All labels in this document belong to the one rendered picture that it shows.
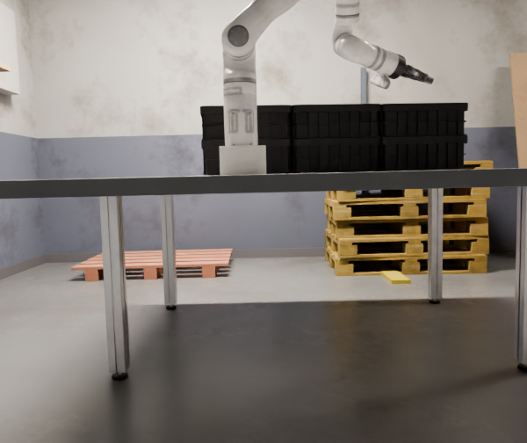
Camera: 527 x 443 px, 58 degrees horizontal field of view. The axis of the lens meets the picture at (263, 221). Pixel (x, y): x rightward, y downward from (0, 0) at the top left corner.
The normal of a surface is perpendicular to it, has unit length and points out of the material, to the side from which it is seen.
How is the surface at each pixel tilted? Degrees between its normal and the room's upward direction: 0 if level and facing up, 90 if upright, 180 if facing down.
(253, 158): 90
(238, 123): 90
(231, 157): 90
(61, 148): 90
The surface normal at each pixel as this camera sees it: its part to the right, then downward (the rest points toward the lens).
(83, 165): 0.00, 0.08
